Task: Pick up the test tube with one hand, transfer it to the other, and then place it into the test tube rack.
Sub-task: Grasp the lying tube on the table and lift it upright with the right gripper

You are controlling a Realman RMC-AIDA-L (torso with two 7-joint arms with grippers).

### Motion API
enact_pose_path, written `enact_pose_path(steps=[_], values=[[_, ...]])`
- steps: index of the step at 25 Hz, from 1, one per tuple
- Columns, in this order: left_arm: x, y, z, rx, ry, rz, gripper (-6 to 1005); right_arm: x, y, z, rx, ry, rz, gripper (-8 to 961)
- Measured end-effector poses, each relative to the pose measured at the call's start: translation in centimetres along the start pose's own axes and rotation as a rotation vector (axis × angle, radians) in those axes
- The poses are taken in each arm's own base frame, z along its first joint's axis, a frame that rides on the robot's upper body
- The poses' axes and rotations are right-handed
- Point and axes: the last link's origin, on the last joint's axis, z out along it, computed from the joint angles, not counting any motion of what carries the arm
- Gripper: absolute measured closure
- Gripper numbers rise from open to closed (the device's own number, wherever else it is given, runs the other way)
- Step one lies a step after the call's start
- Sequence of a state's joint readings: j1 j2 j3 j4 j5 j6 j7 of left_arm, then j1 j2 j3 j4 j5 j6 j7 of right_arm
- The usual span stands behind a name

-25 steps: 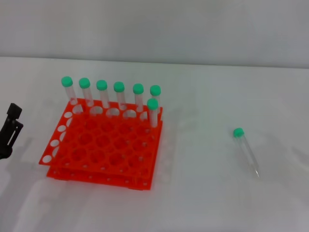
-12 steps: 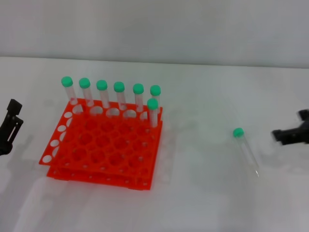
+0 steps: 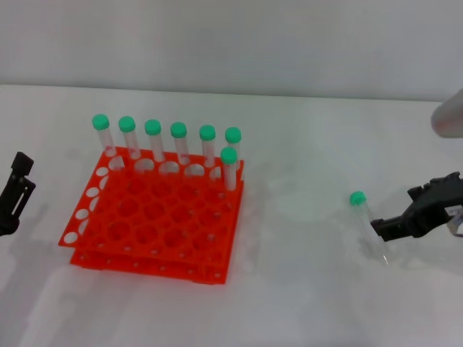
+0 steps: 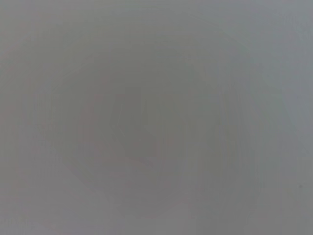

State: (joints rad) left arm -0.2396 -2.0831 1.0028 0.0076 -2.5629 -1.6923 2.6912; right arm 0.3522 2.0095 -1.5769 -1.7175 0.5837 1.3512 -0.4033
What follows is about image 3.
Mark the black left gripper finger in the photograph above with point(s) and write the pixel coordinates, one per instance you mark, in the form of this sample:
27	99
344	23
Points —
16	195

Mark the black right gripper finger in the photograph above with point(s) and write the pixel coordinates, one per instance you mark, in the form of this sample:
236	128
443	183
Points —
396	227
434	186

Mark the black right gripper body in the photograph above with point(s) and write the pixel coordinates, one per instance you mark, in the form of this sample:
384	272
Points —
434	213

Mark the clear test tube green cap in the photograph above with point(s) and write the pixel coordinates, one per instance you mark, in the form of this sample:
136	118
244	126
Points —
357	198
207	132
127	124
178	130
228	155
152	127
100	122
233	134

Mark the orange plastic test tube rack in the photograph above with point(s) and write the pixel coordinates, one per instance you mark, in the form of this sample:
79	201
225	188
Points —
233	217

